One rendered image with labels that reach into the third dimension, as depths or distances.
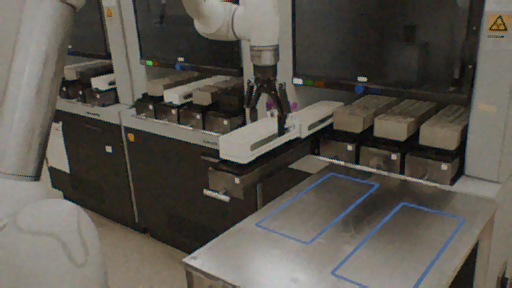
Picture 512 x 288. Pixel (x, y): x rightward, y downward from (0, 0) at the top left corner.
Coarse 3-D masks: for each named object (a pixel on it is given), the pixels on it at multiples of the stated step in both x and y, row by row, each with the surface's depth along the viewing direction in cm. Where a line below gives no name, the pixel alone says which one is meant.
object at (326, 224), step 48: (288, 192) 121; (336, 192) 120; (384, 192) 119; (432, 192) 118; (240, 240) 101; (288, 240) 100; (336, 240) 99; (384, 240) 99; (432, 240) 98; (480, 240) 115
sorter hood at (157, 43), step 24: (144, 0) 207; (168, 0) 198; (144, 24) 212; (168, 24) 203; (192, 24) 194; (144, 48) 217; (168, 48) 207; (192, 48) 198; (216, 48) 190; (216, 72) 192; (240, 72) 187
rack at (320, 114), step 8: (320, 104) 181; (328, 104) 182; (336, 104) 180; (304, 112) 173; (312, 112) 172; (320, 112) 171; (328, 112) 172; (304, 120) 163; (312, 120) 164; (320, 120) 179; (328, 120) 174; (304, 128) 160; (312, 128) 172; (304, 136) 161
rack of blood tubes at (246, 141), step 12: (264, 120) 155; (276, 120) 155; (288, 120) 154; (240, 132) 145; (252, 132) 144; (264, 132) 144; (276, 132) 154; (288, 132) 154; (228, 144) 139; (240, 144) 135; (252, 144) 150; (264, 144) 150; (276, 144) 148; (228, 156) 140; (240, 156) 137; (252, 156) 139
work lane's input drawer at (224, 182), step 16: (288, 144) 159; (304, 144) 159; (224, 160) 145; (256, 160) 147; (272, 160) 146; (288, 160) 153; (208, 176) 143; (224, 176) 139; (240, 176) 136; (256, 176) 140; (208, 192) 139; (224, 192) 139; (240, 192) 137
